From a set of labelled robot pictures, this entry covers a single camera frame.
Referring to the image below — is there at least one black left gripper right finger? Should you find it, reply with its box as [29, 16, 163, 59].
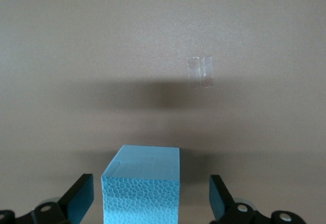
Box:
[208, 174, 306, 224]

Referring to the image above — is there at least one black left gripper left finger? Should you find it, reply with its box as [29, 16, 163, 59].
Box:
[0, 173, 96, 224]

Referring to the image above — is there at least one blue foam block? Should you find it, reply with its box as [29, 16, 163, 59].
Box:
[101, 144, 181, 224]

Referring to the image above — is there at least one clear tape patch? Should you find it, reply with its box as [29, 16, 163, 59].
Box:
[187, 55, 214, 89]

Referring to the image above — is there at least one brown paper table cover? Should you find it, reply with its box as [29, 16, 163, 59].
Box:
[0, 0, 326, 224]

